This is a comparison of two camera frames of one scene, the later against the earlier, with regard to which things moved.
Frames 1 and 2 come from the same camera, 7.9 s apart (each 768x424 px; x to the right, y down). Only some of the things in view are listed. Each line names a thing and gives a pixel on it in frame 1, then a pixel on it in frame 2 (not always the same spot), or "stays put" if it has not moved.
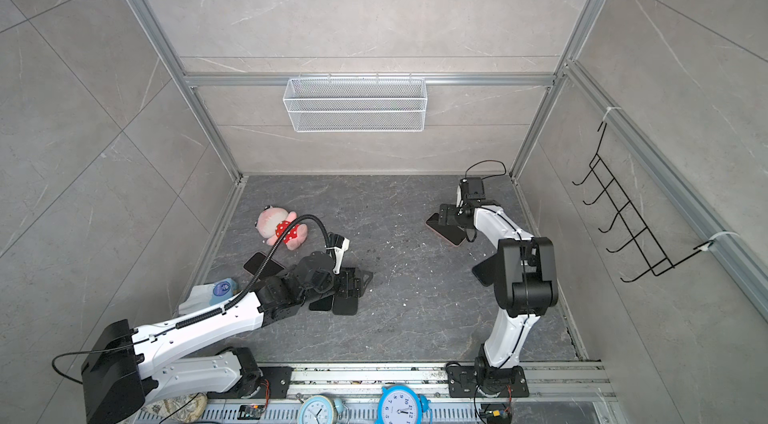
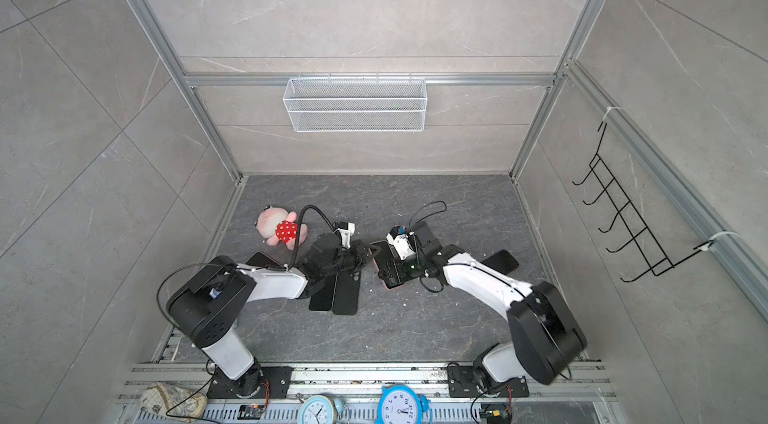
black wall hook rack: (642, 243) stays put
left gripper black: (347, 289) → (358, 248)
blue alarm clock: (400, 405) stays put
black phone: (323, 304) stays put
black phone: (455, 235) → (392, 270)
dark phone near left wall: (254, 264) stays put
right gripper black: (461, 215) → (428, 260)
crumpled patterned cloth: (189, 408) stays put
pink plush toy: (272, 223) stays put
